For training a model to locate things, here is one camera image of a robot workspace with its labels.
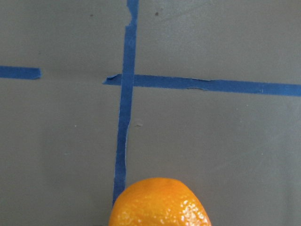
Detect orange mandarin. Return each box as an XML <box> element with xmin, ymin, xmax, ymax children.
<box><xmin>109</xmin><ymin>178</ymin><xmax>212</xmax><ymax>226</ymax></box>

